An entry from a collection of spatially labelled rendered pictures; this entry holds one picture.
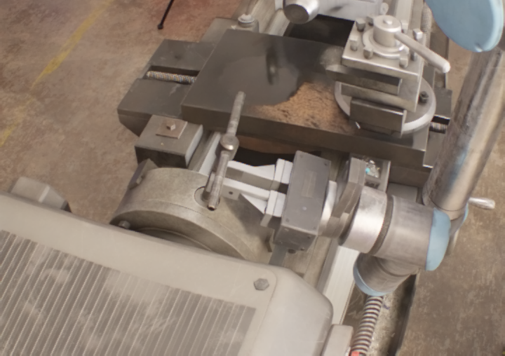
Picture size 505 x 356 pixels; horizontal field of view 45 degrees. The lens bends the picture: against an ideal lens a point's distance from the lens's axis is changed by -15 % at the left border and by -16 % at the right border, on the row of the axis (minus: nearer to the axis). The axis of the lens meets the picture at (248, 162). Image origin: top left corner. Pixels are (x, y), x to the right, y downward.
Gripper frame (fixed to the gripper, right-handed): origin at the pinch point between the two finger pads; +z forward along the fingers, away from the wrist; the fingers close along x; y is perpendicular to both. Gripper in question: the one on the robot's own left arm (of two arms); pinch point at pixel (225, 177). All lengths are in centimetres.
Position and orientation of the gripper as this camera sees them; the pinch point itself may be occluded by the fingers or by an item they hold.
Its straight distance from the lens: 94.0
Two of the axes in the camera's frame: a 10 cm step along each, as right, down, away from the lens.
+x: 2.0, -7.3, 6.5
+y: -2.3, 6.1, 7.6
